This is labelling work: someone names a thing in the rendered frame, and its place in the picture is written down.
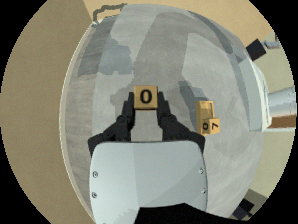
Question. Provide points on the wooden number cube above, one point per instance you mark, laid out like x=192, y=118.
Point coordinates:
x=145, y=98
x=210, y=125

